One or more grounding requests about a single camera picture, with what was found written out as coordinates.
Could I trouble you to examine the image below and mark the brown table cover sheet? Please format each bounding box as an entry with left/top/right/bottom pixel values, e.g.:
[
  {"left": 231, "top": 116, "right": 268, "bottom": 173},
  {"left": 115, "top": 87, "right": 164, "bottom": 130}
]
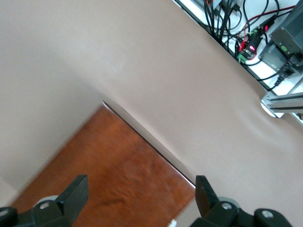
[{"left": 0, "top": 0, "right": 303, "bottom": 227}]

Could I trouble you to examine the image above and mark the large grey metal box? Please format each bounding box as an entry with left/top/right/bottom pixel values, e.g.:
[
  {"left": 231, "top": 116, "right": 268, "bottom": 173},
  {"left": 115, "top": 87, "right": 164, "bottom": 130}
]
[{"left": 269, "top": 0, "right": 303, "bottom": 59}]

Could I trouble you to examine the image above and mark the red wire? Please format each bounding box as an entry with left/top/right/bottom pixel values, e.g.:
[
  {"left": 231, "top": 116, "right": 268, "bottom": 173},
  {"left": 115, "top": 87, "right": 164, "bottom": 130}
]
[{"left": 236, "top": 6, "right": 296, "bottom": 52}]

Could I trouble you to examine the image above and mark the black cable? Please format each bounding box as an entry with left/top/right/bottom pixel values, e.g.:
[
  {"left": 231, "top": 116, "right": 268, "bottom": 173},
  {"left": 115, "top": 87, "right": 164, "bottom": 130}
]
[
  {"left": 203, "top": 0, "right": 221, "bottom": 36},
  {"left": 220, "top": 0, "right": 244, "bottom": 37}
]

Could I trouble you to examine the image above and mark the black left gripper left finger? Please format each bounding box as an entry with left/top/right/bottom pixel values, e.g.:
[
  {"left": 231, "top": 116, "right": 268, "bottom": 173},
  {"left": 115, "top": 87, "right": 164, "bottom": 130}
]
[{"left": 0, "top": 174, "right": 89, "bottom": 227}]

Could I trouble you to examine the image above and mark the black dongle red light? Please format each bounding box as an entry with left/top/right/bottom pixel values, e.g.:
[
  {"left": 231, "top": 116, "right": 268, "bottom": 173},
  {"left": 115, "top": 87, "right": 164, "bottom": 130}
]
[{"left": 245, "top": 35, "right": 260, "bottom": 56}]

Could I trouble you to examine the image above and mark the black power plug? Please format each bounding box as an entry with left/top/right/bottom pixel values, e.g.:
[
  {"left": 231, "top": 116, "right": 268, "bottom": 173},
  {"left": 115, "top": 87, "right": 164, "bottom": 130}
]
[{"left": 274, "top": 56, "right": 299, "bottom": 88}]

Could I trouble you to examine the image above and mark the small grey metal box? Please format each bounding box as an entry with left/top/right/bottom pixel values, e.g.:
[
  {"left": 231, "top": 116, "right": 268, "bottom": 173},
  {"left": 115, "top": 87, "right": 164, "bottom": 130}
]
[{"left": 258, "top": 44, "right": 296, "bottom": 71}]

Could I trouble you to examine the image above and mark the dark red wooden cabinet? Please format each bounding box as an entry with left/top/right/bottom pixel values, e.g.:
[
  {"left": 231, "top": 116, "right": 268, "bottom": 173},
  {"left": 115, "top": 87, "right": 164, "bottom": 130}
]
[{"left": 10, "top": 101, "right": 196, "bottom": 227}]

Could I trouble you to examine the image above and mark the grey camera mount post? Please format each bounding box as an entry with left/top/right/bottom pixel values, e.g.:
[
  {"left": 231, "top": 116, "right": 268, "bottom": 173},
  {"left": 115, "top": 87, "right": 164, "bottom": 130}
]
[{"left": 259, "top": 91, "right": 303, "bottom": 119}]

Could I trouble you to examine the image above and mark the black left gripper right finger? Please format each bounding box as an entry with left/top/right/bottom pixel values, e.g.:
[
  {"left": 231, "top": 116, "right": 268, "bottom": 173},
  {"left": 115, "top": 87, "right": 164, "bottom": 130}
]
[{"left": 189, "top": 175, "right": 294, "bottom": 227}]

